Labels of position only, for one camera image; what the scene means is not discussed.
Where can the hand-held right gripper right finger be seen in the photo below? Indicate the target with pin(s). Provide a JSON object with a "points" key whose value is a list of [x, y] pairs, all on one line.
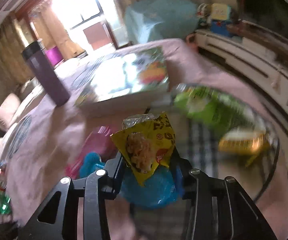
{"points": [[190, 185]]}

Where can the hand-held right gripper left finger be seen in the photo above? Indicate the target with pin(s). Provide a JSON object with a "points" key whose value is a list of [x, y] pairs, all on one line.
{"points": [[111, 177]]}

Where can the yellow snack bag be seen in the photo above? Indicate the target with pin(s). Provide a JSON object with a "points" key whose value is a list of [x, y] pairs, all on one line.
{"points": [[144, 145]]}

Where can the pink plastic wrapper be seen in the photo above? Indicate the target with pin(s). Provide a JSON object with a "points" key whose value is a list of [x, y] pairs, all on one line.
{"points": [[96, 140]]}

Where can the blue snack bag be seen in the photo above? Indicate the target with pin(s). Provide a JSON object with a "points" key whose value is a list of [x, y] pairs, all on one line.
{"points": [[149, 195]]}

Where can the golden yellow snack packet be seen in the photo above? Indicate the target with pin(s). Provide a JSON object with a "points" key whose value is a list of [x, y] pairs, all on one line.
{"points": [[241, 143]]}

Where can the pink tablecloth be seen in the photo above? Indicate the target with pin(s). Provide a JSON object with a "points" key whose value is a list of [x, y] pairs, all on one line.
{"points": [[46, 135]]}

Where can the green snack bag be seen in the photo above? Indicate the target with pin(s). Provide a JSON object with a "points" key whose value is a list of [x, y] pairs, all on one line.
{"points": [[209, 107]]}

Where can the green book box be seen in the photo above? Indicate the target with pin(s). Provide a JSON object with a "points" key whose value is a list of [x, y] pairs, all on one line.
{"points": [[124, 80]]}

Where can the crushed green can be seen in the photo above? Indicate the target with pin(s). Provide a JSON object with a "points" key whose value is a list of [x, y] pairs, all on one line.
{"points": [[1, 202]]}

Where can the purple thermos bottle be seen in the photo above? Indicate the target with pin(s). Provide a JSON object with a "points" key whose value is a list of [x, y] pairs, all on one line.
{"points": [[48, 77]]}

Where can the beige sofa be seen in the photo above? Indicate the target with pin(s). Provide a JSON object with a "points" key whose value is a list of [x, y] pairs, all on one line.
{"points": [[8, 107]]}

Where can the magenta box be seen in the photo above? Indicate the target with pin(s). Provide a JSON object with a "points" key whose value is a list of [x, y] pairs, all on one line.
{"points": [[53, 56]]}

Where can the white television cabinet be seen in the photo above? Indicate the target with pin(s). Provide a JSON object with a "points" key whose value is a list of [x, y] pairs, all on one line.
{"points": [[246, 55]]}

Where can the brown balcony cabinet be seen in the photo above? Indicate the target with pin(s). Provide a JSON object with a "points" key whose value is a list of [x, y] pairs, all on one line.
{"points": [[96, 36]]}

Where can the beige curtain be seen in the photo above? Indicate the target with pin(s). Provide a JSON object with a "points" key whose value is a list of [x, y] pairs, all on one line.
{"points": [[45, 27], [116, 0], [6, 55]]}

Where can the white red toy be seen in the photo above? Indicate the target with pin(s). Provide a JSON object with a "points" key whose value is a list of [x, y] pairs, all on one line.
{"points": [[204, 15]]}

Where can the yellow toy box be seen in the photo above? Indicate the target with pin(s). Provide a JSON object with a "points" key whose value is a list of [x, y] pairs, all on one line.
{"points": [[220, 11]]}

